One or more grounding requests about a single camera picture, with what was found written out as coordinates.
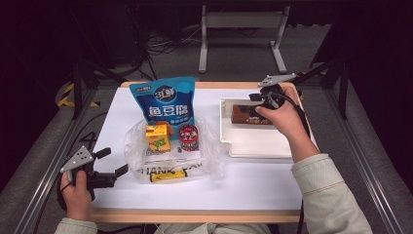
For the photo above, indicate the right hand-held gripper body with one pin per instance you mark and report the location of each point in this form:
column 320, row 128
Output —
column 276, row 92

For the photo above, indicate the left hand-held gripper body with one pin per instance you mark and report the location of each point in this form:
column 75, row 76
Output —
column 78, row 159

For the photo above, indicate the brown box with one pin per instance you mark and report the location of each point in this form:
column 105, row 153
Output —
column 250, row 119

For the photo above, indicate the white plastic tray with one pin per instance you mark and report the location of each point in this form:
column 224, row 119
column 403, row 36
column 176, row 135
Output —
column 259, row 143

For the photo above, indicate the yellow drink carton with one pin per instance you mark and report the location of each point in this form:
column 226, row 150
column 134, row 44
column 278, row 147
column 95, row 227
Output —
column 158, row 138

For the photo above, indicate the clear plastic bag smiley print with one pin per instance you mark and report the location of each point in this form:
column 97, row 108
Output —
column 211, row 146

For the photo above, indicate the red-lidded candy tub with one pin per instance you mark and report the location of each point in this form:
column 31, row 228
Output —
column 188, row 138

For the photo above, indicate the blue snack pouch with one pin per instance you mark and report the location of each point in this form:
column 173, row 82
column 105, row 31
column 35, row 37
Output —
column 165, row 100

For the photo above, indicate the person's right hand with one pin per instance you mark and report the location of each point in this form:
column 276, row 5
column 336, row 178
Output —
column 285, row 120

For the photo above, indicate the person's left hand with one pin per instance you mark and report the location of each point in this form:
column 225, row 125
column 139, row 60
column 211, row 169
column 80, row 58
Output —
column 76, row 195

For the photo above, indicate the yellow black striped tape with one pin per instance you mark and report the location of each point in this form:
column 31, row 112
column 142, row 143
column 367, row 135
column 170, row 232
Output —
column 66, row 97

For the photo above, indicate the black tripod stand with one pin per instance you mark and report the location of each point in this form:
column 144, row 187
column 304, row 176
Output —
column 342, row 87
column 78, row 81

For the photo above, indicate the person's torso clothing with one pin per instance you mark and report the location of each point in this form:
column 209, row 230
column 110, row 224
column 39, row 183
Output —
column 211, row 229

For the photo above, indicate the aluminium floor rail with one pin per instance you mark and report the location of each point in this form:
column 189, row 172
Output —
column 367, row 175
column 45, row 182

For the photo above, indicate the white metal stand frame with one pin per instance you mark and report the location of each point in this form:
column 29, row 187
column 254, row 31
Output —
column 243, row 20

